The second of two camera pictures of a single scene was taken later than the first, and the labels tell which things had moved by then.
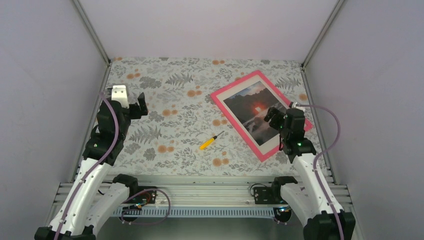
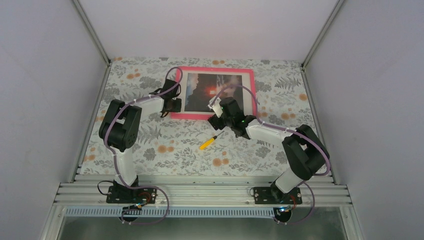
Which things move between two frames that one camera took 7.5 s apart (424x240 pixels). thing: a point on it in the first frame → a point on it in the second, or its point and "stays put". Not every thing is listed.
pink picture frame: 267,149 → 248,88
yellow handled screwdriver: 209,142 stays put
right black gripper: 273,123 → 215,123
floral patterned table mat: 186,131 stays put
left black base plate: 149,197 stays put
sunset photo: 250,106 → 201,88
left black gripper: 142,104 → 178,108
